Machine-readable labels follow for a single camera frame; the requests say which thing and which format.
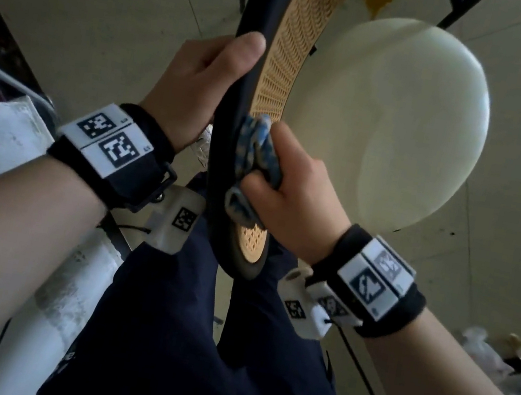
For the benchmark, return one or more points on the person's right hand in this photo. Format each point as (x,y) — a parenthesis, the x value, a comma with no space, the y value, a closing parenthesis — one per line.
(304,207)

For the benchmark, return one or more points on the person's left hand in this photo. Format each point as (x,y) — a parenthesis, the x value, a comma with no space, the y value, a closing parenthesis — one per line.
(194,87)

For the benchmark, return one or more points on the blue patterned cleaning cloth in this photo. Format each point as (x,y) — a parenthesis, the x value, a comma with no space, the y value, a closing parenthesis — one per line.
(255,143)

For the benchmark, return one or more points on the person's left white shoe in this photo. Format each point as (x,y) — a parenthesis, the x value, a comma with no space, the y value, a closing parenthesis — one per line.
(203,147)

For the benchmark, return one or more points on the person's dark trousers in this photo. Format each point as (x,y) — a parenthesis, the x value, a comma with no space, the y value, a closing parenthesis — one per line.
(165,339)

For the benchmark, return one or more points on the black left wristband with markers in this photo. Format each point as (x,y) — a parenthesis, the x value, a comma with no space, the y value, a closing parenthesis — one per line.
(151,135)

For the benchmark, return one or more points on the black wristband with markers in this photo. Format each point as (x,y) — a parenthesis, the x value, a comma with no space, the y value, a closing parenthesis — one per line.
(151,135)
(406,311)

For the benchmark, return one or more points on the white right wrist tracker box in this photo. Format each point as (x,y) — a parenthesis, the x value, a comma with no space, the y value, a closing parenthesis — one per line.
(313,327)

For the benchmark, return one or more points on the white wrist tracker box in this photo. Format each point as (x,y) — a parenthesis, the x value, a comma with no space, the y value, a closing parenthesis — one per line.
(313,327)
(163,238)

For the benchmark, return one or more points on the white left wrist tracker box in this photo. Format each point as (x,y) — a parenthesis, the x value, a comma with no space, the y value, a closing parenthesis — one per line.
(163,238)

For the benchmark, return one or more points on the black right wristband with markers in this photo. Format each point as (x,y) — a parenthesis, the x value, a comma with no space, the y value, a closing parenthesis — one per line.
(406,311)

